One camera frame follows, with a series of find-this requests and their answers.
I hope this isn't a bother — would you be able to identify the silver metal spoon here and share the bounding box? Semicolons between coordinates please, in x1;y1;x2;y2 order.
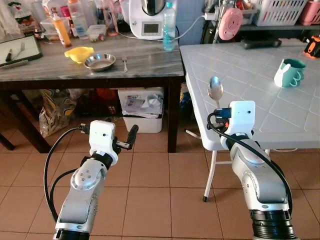
207;76;225;112

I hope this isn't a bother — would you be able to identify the white plastic storage box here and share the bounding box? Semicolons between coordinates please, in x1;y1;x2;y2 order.
117;87;165;134

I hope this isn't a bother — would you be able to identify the dark wooden table grey top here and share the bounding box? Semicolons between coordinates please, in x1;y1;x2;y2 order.
0;35;186;153

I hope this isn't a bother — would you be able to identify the white plastic folding table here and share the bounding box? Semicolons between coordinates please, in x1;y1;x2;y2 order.
179;42;320;203

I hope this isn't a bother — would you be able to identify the printed foil bag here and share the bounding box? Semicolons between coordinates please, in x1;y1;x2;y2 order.
39;89;76;138

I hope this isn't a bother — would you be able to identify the stainless steel plate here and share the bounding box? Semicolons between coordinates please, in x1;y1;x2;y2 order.
83;53;117;72

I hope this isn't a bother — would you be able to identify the yellow plastic bowl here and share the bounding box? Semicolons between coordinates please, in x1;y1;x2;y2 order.
64;46;95;64

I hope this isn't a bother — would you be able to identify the small glass container grey lid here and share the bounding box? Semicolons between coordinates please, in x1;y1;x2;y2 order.
86;24;107;42

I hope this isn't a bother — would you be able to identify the teal and white mug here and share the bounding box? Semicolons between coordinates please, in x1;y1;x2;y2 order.
274;58;307;89

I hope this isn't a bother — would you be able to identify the pink round device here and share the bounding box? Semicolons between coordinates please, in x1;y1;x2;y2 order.
218;7;244;41

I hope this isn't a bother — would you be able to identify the orange sauce squeeze bottle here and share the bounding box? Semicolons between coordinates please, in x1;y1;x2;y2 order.
51;12;72;48

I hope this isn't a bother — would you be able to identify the clear water bottle teal cap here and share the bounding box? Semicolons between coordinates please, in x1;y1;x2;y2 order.
162;1;177;52

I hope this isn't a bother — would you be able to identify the pink drinking bottle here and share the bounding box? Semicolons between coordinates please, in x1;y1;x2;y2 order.
102;0;120;37

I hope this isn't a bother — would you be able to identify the white kitchen cooking machine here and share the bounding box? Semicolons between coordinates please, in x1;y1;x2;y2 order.
120;0;168;41

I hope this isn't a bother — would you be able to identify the clear bottle orange cap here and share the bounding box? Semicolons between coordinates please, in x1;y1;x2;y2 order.
67;0;90;39

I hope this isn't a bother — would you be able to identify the white tray dark rim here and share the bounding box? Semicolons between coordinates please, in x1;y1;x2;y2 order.
0;34;44;67

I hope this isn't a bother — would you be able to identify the dark metal shelf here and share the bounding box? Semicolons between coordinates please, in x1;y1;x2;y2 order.
239;24;320;33

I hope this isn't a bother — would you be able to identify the clear plastic tub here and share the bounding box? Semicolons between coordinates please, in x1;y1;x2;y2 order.
40;19;71;41

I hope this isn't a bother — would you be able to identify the orange and black device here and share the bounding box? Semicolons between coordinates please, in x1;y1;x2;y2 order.
304;35;320;60

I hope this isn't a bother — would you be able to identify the white plastic basket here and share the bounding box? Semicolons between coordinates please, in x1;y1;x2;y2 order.
255;0;309;27

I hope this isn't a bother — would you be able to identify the printed snack bag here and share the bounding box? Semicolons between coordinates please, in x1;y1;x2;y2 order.
12;2;41;34

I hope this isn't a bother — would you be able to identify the pink plastic basket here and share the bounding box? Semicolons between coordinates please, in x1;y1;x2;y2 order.
300;0;320;26

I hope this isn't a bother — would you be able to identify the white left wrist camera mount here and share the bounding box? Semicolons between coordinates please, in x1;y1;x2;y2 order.
89;120;117;166

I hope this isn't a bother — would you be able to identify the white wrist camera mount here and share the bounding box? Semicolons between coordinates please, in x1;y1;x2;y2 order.
89;120;117;166
222;100;257;138

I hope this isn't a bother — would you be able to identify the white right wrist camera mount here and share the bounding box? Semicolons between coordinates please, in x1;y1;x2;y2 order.
222;100;257;138

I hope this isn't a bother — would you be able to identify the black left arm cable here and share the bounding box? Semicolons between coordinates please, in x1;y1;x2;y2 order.
43;125;91;223

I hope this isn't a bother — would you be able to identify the black handle tool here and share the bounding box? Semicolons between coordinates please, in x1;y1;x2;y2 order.
242;37;283;50

